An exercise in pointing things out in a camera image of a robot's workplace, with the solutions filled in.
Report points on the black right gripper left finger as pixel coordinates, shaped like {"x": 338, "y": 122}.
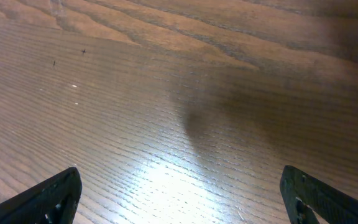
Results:
{"x": 54, "y": 200}

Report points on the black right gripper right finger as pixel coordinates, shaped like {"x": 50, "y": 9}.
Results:
{"x": 305, "y": 197}

